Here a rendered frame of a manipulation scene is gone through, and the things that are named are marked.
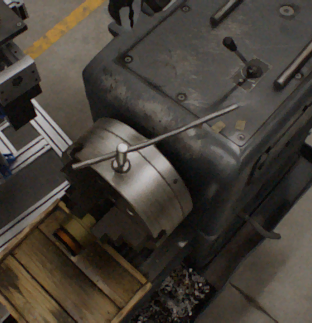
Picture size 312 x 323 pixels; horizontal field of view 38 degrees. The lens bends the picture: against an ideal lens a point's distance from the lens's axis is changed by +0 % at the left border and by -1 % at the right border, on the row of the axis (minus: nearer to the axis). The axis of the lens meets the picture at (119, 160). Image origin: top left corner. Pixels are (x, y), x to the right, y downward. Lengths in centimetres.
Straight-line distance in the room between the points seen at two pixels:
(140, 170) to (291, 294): 137
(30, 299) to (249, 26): 87
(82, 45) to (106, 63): 176
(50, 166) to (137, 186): 124
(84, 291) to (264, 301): 111
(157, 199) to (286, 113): 32
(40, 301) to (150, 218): 43
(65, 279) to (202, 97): 59
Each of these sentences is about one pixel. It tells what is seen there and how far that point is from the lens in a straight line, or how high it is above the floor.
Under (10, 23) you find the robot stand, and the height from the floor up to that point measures 116.
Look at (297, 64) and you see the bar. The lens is 105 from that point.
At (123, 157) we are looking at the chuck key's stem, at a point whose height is 130.
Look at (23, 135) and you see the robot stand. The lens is 225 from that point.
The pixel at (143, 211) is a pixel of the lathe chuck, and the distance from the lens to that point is 93.
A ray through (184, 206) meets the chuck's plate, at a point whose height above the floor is 112.
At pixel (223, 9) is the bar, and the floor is 128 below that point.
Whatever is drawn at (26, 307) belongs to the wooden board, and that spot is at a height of 89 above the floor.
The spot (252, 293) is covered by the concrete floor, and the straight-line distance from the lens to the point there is 213.
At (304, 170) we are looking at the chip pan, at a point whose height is 54.
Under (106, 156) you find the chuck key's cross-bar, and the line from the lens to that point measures 85.
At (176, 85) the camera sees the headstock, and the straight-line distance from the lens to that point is 100.
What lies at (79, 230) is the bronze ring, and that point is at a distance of 100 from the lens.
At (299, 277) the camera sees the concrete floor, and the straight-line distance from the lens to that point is 220.
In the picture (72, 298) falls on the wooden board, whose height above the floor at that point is 88.
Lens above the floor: 206
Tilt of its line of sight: 62 degrees down
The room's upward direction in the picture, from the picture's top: 10 degrees counter-clockwise
